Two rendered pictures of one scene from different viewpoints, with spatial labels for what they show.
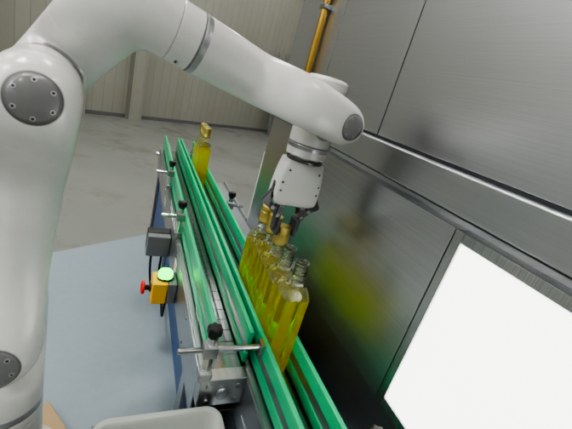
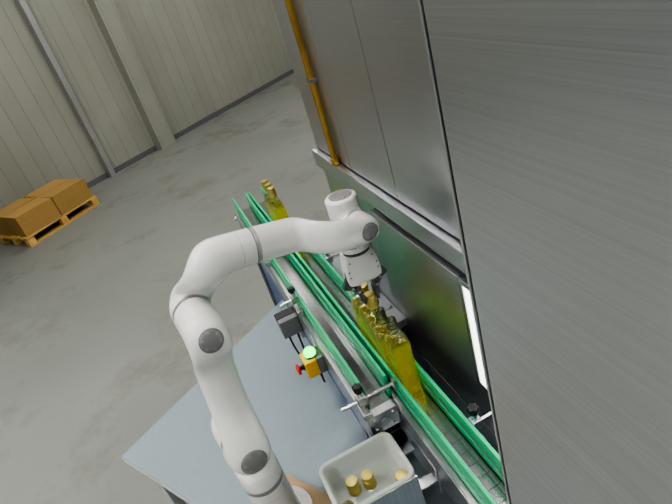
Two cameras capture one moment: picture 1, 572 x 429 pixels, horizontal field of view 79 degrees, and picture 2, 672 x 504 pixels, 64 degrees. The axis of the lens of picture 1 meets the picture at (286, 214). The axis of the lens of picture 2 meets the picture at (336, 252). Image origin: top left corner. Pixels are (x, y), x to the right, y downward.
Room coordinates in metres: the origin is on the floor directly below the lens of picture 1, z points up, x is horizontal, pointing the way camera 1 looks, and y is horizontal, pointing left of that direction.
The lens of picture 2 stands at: (-0.50, -0.24, 2.20)
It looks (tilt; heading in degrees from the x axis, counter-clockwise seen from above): 30 degrees down; 13
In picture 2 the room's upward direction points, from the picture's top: 18 degrees counter-clockwise
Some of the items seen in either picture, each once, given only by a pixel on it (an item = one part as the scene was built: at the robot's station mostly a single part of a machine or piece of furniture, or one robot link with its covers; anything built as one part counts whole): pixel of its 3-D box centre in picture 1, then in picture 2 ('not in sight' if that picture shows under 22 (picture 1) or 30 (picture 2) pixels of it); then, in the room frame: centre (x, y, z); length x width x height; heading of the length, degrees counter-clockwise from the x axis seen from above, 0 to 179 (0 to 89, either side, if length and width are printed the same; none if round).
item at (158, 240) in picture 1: (157, 242); (288, 322); (1.14, 0.43, 0.96); 0.08 x 0.08 x 0.08; 27
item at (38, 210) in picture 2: not in sight; (44, 210); (5.45, 4.76, 0.20); 1.15 x 0.83 x 0.40; 149
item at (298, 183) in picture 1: (298, 180); (359, 262); (0.72, 0.00, 1.44); 0.10 x 0.07 x 0.11; 116
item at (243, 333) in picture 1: (195, 194); (294, 262); (1.37, 0.39, 1.09); 1.75 x 0.01 x 0.08; 27
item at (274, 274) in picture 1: (271, 306); (391, 350); (0.67, -0.03, 1.16); 0.06 x 0.06 x 0.21; 27
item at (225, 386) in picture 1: (220, 387); (383, 418); (0.54, 0.03, 1.02); 0.09 x 0.04 x 0.07; 117
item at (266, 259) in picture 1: (265, 291); (383, 340); (0.72, 0.00, 1.16); 0.06 x 0.06 x 0.21; 26
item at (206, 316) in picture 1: (176, 192); (278, 269); (1.34, 0.46, 1.09); 1.75 x 0.01 x 0.08; 27
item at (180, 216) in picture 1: (173, 219); (290, 304); (1.05, 0.36, 1.11); 0.07 x 0.04 x 0.13; 117
